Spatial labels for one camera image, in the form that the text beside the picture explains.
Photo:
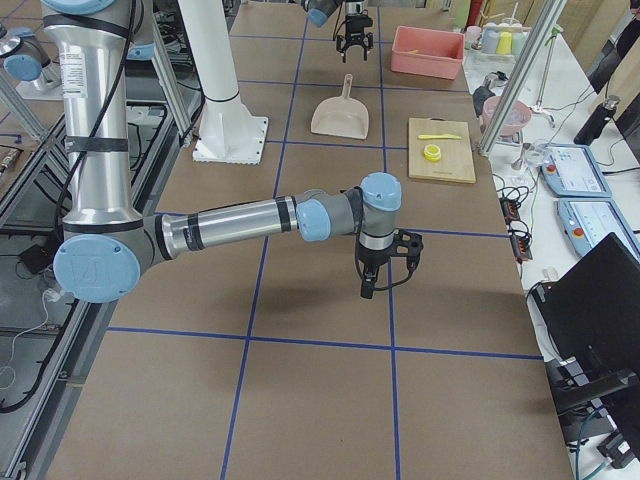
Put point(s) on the lower teach pendant tablet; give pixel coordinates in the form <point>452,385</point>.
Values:
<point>587,221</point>

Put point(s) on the pink bowl with clear pieces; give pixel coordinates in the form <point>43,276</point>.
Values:
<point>517,118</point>

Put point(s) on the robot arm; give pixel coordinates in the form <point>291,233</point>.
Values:
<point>107,244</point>
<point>318,12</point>

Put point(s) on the beige plastic dustpan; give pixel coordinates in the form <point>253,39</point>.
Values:
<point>341,116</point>

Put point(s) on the pink plastic bin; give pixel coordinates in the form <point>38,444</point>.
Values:
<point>441,52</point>

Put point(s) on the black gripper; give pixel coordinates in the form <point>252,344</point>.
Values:
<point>374,258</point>
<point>354,23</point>

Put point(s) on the yellow plastic cup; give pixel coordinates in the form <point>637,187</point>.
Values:
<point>504,46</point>

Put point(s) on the person in dark jacket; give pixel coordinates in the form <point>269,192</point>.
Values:
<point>605,68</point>

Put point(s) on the yellow lemon slice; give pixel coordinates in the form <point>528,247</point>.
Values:
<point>432,153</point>

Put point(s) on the yellow plastic knife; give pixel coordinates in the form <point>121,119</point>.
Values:
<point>445,136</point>

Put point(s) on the teach pendant tablet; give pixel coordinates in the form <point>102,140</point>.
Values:
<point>587,221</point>
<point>571,171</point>

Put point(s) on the bamboo cutting board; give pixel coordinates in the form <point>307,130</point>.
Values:
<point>456,164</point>

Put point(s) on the upper teach pendant tablet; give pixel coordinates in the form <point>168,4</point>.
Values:
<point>571,171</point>

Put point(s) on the grey plastic cup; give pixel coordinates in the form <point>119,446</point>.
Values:
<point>490,40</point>

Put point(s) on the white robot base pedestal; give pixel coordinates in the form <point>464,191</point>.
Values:
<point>228,132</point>

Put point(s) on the aluminium frame post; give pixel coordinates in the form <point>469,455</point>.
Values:
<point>540,32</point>

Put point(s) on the black water bottle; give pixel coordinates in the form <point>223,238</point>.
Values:
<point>594,125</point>

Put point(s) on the pink plastic cup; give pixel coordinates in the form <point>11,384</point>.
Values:
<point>472,35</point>

